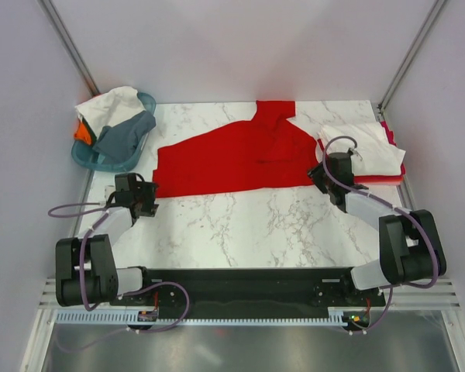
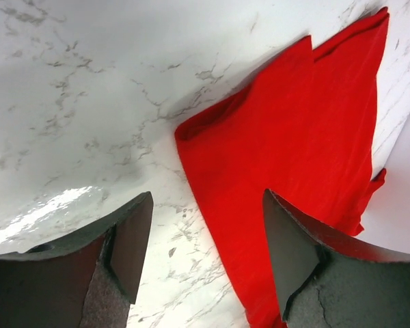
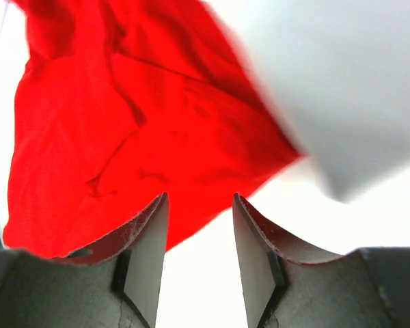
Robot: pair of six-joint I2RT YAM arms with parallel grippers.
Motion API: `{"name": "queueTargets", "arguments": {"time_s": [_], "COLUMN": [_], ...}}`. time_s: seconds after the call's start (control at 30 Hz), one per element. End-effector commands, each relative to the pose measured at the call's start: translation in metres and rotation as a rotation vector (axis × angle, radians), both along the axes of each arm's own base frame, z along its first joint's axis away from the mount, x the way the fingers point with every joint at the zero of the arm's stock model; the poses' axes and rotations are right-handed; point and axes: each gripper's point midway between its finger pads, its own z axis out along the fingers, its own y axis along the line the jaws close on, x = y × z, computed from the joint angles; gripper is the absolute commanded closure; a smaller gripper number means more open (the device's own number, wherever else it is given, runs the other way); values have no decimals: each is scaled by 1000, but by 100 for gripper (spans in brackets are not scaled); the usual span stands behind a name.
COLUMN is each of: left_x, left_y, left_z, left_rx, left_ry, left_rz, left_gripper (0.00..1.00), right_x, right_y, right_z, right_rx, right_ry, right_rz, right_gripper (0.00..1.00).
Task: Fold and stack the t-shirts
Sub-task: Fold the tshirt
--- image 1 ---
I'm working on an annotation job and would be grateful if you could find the red t shirt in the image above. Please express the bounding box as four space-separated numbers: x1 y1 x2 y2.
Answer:
153 101 319 198
317 139 407 187

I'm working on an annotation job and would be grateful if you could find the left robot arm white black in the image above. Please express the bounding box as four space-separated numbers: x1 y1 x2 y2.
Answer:
55 173 158 312

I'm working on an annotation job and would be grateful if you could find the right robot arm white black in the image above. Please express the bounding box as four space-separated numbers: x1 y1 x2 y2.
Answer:
308 153 447 305

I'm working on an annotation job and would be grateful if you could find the folded white t shirt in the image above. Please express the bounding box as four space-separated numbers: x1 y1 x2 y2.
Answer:
319 122 405 177

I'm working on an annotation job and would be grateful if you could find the grey blue t shirt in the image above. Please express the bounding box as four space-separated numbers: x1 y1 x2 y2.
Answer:
93 111 156 165

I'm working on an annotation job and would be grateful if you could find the folded red t shirt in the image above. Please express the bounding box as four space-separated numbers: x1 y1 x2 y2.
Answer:
317 139 407 187

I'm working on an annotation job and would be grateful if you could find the folded pink t shirt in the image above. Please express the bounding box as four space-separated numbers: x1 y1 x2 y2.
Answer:
380 121 397 147

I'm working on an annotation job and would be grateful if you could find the teal plastic basket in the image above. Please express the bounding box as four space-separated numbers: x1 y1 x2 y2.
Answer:
71 86 157 173

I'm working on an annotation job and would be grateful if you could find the orange t shirt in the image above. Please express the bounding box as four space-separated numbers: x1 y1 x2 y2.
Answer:
74 120 93 146

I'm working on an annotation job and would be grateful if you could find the crumpled white t shirt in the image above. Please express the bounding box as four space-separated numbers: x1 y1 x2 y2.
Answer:
75 86 145 136

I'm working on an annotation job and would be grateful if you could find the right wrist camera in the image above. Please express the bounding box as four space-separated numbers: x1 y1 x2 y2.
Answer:
347 148 363 159

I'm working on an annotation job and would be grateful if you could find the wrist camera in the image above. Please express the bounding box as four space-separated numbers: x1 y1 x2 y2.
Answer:
104 185 115 200
347 148 363 159

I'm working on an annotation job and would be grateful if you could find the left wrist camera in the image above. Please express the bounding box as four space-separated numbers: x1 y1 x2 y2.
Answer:
104 185 115 200

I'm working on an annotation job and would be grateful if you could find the left aluminium frame post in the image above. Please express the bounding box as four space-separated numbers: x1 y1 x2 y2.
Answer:
38 0 100 96

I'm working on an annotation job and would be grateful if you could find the aluminium frame post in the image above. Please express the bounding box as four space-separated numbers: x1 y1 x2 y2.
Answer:
372 0 450 121
38 0 100 96

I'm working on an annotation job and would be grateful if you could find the white slotted cable duct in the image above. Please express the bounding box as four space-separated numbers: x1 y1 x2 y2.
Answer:
54 309 348 327

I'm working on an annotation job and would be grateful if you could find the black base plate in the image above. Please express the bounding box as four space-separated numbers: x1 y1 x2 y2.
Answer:
108 268 385 319

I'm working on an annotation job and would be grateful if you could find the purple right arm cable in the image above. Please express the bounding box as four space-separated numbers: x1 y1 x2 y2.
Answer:
322 135 439 336

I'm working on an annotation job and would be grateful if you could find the right aluminium frame post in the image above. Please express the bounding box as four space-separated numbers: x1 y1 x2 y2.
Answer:
372 0 450 121

